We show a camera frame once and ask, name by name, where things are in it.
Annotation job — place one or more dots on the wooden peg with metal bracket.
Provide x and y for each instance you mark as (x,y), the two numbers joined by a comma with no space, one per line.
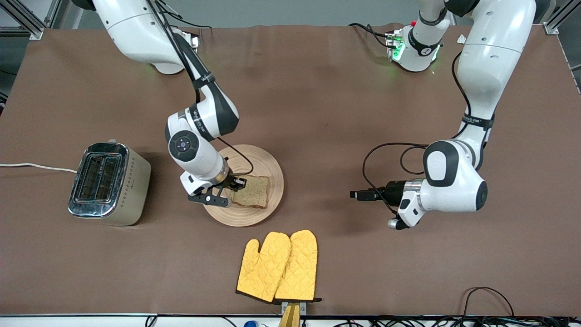
(290,315)

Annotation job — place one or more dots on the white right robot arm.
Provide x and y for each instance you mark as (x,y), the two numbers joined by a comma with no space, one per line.
(136,36)

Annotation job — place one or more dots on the round wooden plate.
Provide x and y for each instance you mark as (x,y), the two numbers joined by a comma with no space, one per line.
(272,172)

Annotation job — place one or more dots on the small blue round object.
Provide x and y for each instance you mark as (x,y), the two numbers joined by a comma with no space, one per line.
(250,324)

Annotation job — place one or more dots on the aluminium frame profile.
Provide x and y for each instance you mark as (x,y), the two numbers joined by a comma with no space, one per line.
(27,20)
(556,22)

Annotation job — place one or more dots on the silver beige toaster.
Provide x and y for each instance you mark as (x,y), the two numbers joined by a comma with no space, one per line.
(129,186)

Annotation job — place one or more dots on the brown toast slice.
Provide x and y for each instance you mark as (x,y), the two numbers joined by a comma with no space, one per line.
(252,193)

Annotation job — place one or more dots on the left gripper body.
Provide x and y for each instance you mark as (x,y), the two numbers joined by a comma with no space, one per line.
(394,191)

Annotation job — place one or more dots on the small white paper scrap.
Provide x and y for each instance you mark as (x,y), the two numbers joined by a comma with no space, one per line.
(461,39)

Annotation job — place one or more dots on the brown table cover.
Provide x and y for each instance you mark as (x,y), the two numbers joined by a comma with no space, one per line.
(340,113)

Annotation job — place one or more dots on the yellow quilted oven mitt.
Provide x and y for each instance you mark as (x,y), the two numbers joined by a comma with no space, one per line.
(261,268)
(302,268)

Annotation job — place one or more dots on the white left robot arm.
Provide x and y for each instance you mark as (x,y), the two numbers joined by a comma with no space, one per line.
(494,68)

